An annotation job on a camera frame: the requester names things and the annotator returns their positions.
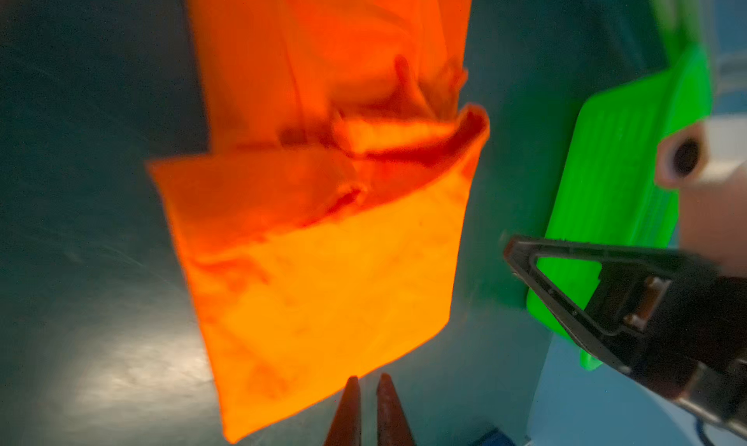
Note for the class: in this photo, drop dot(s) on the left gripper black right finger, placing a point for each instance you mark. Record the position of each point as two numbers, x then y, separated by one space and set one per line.
392 425

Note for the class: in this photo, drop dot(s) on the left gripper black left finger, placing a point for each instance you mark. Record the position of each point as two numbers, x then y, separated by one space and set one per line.
346 426

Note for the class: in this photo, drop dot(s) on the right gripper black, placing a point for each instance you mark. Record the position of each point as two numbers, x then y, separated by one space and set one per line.
662 317

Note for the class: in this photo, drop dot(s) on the green plastic basket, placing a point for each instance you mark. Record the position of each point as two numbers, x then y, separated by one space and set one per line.
607 193

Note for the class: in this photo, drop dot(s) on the orange t shirt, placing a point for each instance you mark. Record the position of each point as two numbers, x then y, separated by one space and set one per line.
319 233

